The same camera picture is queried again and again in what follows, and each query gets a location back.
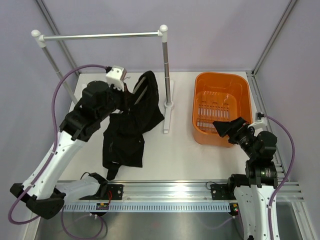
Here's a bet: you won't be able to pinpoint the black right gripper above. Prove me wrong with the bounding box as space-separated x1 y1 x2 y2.
212 116 258 160

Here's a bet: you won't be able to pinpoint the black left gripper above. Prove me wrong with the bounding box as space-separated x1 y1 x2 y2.
96 81 135 122

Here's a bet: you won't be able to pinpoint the black shorts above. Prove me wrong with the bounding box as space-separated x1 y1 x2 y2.
102 70 164 181

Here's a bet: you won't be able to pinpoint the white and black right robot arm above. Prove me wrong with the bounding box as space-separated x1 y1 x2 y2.
213 116 279 240

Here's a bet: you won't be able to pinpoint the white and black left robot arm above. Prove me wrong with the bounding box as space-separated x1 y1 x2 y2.
10 81 130 220

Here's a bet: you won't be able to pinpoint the orange plastic basket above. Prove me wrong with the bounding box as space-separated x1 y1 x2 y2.
192 72 253 148

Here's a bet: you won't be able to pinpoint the silver clothes rack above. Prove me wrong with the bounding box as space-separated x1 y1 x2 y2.
31 24 174 134

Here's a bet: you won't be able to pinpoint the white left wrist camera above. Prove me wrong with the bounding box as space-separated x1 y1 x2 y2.
105 65 127 92

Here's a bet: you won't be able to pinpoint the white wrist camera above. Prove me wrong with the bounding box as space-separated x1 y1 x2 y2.
105 65 127 92
249 111 268 130

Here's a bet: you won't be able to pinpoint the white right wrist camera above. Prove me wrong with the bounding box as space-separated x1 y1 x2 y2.
249 111 268 130

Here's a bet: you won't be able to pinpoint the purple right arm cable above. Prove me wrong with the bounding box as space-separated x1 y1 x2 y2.
259 114 297 240

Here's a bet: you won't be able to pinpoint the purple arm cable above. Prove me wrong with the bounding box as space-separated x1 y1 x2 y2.
7 64 108 225
259 114 297 240

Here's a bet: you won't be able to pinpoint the aluminium mounting rail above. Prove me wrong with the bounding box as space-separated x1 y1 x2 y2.
109 180 304 202

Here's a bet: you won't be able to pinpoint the white slotted cable duct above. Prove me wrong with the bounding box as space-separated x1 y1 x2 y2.
64 201 231 213

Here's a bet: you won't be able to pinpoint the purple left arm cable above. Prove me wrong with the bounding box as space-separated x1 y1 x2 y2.
7 64 108 225

